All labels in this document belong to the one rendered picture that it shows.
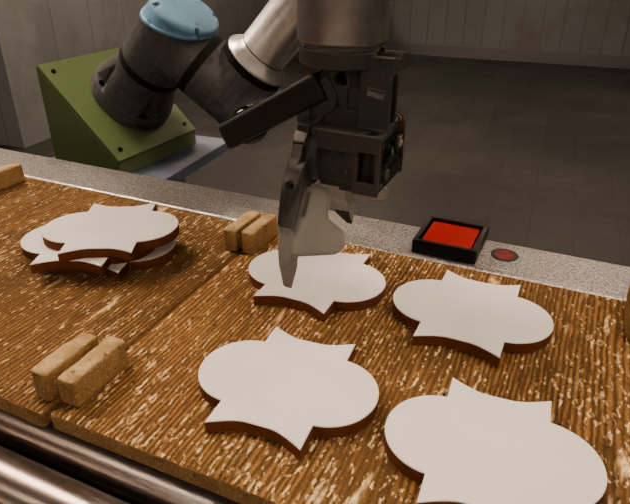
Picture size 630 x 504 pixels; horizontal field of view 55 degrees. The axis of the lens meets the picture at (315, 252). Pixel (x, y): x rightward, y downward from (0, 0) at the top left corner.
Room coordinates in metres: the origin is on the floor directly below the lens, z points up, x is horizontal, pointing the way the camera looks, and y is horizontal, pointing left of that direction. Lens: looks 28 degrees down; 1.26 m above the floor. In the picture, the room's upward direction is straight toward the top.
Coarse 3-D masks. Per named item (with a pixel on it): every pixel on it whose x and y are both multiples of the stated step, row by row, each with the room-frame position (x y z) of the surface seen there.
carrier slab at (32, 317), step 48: (0, 192) 0.77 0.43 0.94; (48, 192) 0.77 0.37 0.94; (96, 192) 0.77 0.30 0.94; (0, 240) 0.62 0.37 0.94; (192, 240) 0.62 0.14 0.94; (0, 288) 0.52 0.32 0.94; (48, 288) 0.52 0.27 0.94; (96, 288) 0.52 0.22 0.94; (144, 288) 0.52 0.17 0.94; (192, 288) 0.52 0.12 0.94; (0, 336) 0.44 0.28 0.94; (48, 336) 0.44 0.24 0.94; (96, 336) 0.44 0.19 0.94; (0, 384) 0.37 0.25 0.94
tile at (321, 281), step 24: (264, 264) 0.55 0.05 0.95; (312, 264) 0.55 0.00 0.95; (336, 264) 0.55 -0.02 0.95; (360, 264) 0.55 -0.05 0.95; (264, 288) 0.50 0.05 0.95; (288, 288) 0.50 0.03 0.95; (312, 288) 0.50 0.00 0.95; (336, 288) 0.50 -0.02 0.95; (360, 288) 0.50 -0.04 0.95; (384, 288) 0.50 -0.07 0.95; (312, 312) 0.47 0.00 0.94
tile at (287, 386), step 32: (224, 352) 0.40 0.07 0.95; (256, 352) 0.40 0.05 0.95; (288, 352) 0.40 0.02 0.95; (320, 352) 0.40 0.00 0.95; (352, 352) 0.40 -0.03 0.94; (224, 384) 0.36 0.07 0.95; (256, 384) 0.36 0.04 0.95; (288, 384) 0.36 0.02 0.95; (320, 384) 0.36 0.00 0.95; (352, 384) 0.36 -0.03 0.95; (224, 416) 0.32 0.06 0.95; (256, 416) 0.32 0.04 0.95; (288, 416) 0.32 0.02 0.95; (320, 416) 0.32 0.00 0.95; (352, 416) 0.32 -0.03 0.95; (288, 448) 0.30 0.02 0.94
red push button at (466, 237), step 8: (432, 224) 0.68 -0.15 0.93; (440, 224) 0.68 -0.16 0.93; (448, 224) 0.68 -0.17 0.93; (432, 232) 0.66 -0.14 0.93; (440, 232) 0.66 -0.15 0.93; (448, 232) 0.66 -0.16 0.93; (456, 232) 0.66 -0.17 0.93; (464, 232) 0.66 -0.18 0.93; (472, 232) 0.66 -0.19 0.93; (432, 240) 0.64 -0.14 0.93; (440, 240) 0.64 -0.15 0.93; (448, 240) 0.64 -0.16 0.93; (456, 240) 0.64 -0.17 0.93; (464, 240) 0.64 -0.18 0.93; (472, 240) 0.64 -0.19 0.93; (472, 248) 0.62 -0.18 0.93
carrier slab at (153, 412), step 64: (256, 256) 0.58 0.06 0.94; (384, 256) 0.58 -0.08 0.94; (192, 320) 0.46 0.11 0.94; (256, 320) 0.46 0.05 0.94; (384, 320) 0.46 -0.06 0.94; (576, 320) 0.46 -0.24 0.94; (128, 384) 0.37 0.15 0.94; (192, 384) 0.37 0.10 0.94; (384, 384) 0.37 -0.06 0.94; (448, 384) 0.37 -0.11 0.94; (512, 384) 0.37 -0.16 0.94; (576, 384) 0.37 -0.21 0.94; (128, 448) 0.31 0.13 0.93; (192, 448) 0.31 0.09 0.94; (256, 448) 0.31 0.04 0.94; (320, 448) 0.31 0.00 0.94; (384, 448) 0.31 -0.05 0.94
